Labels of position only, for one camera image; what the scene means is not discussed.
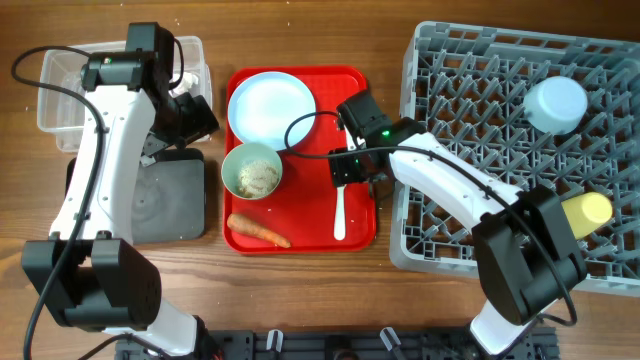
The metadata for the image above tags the white paper tissue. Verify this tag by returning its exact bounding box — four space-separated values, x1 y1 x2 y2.
170 72 199 97

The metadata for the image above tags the white plastic spoon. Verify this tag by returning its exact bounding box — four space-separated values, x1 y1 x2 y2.
333 186 346 241

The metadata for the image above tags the light blue bowl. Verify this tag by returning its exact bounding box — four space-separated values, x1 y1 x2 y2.
523 76 588 135

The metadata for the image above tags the yellow plastic cup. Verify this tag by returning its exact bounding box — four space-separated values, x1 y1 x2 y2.
561 192 613 239

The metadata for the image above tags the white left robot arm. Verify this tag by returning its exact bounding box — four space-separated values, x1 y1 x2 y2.
21 22 223 359

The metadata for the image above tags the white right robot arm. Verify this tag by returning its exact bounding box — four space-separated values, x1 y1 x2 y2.
329 91 611 356

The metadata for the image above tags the grey dishwasher rack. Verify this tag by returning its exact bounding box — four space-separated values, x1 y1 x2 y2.
400 21 639 297

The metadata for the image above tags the red plastic tray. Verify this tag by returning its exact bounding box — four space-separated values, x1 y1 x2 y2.
222 65 377 255

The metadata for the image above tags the light blue plate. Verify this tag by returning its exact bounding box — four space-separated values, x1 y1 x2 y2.
227 71 316 151

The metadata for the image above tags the black tray bin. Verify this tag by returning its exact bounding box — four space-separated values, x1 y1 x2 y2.
77 148 206 245

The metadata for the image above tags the green bowl with food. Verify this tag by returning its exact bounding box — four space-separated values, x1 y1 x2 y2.
221 143 283 200

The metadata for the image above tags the orange carrot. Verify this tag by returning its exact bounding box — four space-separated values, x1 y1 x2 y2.
226 213 291 248

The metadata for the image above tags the clear plastic bin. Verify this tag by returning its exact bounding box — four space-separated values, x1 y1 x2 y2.
37 36 214 153

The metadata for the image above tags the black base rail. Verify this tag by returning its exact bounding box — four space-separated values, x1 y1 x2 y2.
114 327 561 360

